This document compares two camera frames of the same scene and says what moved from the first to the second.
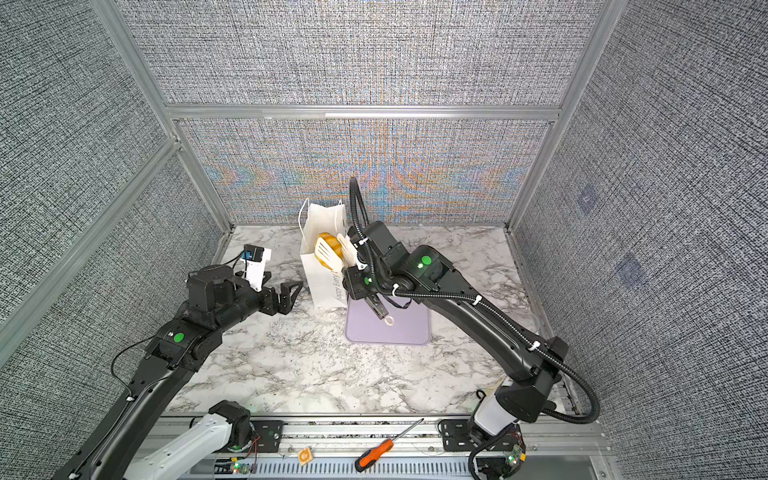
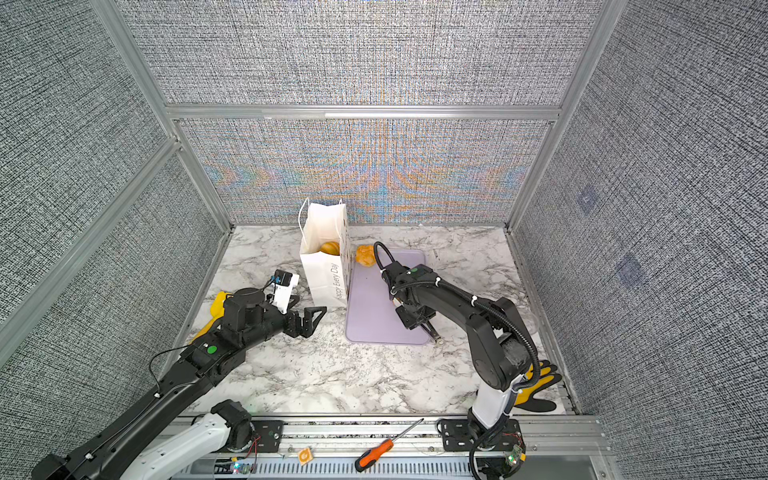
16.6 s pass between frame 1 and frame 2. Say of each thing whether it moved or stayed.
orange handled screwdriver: stayed
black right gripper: moved
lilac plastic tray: stayed
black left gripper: moved
